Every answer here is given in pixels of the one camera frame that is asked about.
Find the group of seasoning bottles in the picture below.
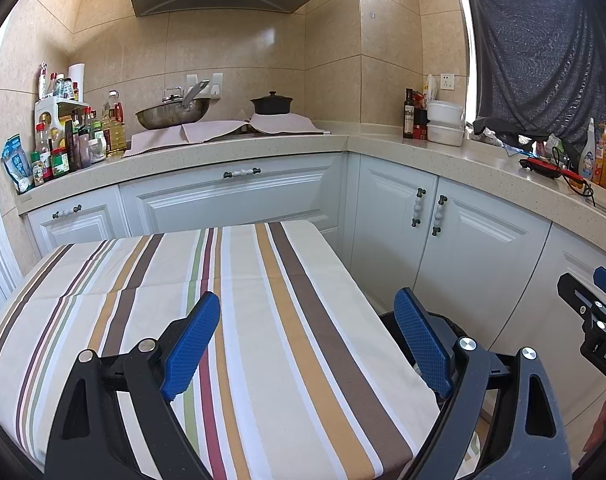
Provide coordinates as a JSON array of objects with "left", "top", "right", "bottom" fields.
[{"left": 30, "top": 62, "right": 108, "bottom": 186}]

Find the beige stove cover cloth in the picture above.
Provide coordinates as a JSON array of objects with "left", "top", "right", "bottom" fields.
[{"left": 123, "top": 112, "right": 331, "bottom": 158}]

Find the dark curtain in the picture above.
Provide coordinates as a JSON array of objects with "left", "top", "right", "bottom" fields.
[{"left": 458, "top": 0, "right": 606, "bottom": 156}]

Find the dark glass bottle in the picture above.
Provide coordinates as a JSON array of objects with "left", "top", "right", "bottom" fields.
[{"left": 403, "top": 88, "right": 415, "bottom": 139}]

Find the blue white pouch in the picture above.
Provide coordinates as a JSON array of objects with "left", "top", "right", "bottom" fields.
[{"left": 1, "top": 134, "right": 36, "bottom": 196}]

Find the white crumpled cloth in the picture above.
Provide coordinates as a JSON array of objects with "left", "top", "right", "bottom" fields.
[{"left": 475, "top": 127, "right": 506, "bottom": 148}]

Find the small white cabinet door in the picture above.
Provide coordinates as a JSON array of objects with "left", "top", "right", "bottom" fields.
[{"left": 27, "top": 186, "right": 128, "bottom": 256}]

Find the beige kitchen countertop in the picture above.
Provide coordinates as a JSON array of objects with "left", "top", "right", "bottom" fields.
[{"left": 15, "top": 132, "right": 606, "bottom": 233}]

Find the white seasoning rack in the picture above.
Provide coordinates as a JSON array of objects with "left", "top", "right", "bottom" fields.
[{"left": 34, "top": 99, "right": 91, "bottom": 126}]

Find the yellow cooking oil bottle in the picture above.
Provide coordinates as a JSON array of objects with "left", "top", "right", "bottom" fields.
[{"left": 102, "top": 91, "right": 128, "bottom": 158}]

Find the white paper towel roll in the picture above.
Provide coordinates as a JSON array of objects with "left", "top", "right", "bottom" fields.
[{"left": 68, "top": 62, "right": 86, "bottom": 101}]

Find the black bin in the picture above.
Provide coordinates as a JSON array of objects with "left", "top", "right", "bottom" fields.
[{"left": 378, "top": 309, "right": 514, "bottom": 480}]

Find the orange pump bottle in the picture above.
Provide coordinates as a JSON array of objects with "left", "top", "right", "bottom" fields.
[{"left": 594, "top": 122, "right": 606, "bottom": 190}]

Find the steel wok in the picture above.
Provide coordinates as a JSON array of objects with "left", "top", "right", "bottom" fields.
[{"left": 135, "top": 80, "right": 212, "bottom": 131}]

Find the striped tablecloth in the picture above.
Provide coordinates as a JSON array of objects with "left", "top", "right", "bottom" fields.
[{"left": 0, "top": 220, "right": 444, "bottom": 480}]

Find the white double wall socket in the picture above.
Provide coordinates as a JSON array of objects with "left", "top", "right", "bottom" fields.
[{"left": 185, "top": 72, "right": 224, "bottom": 98}]

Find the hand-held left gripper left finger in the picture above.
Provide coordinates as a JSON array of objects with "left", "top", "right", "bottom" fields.
[{"left": 44, "top": 291, "right": 221, "bottom": 480}]

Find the wide white cabinet front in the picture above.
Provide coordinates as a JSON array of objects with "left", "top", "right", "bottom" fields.
[{"left": 118, "top": 152, "right": 346, "bottom": 236}]

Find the person's right hand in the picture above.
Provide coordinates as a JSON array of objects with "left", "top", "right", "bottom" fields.
[{"left": 584, "top": 384, "right": 606, "bottom": 462}]

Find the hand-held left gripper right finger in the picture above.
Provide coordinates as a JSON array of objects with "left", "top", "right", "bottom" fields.
[{"left": 393, "top": 287, "right": 574, "bottom": 480}]

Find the black lidded pot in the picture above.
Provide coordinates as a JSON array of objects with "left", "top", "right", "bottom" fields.
[{"left": 250, "top": 91, "right": 294, "bottom": 116}]

